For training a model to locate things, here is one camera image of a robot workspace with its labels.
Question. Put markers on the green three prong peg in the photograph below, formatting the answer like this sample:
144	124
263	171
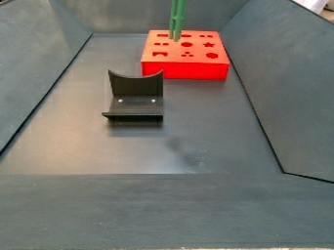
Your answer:
176	17

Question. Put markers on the red shape sorting board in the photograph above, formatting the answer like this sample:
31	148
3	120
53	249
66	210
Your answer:
196	57

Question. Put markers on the black curved plastic stand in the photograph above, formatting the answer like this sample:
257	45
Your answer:
136	96

